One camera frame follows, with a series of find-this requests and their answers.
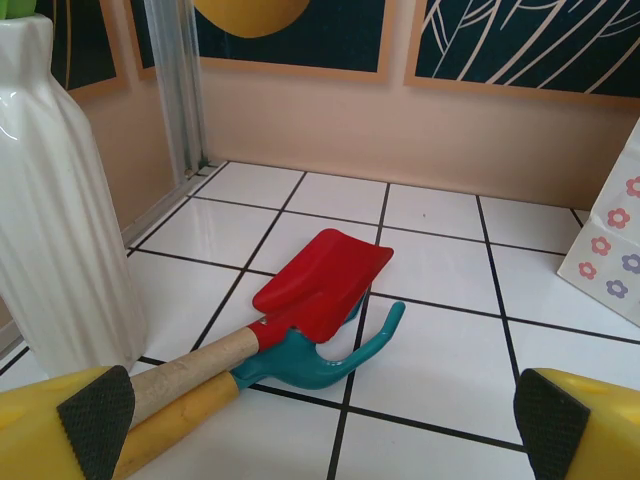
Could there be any red toy shovel wooden handle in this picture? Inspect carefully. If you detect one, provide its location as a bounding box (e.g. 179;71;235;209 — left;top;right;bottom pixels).
130;228;395;426

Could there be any teal toy rake yellow handle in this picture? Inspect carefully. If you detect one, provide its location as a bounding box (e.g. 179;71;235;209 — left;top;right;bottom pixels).
114;301;407;480

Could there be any white printed paper bag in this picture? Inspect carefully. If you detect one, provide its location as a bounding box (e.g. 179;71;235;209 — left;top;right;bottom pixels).
556;117;640;329

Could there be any aluminium frame post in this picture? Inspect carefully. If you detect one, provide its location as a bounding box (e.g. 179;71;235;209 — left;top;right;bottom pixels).
143;0;210;177

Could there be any white ribbed ceramic vase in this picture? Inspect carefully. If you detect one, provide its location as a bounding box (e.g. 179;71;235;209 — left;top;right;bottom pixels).
0;12;150;380

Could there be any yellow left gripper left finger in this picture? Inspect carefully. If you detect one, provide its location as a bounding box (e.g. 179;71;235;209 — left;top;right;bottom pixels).
0;364;136;480

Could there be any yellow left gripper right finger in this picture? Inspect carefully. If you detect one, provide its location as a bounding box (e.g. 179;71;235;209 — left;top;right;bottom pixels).
513;368;640;480

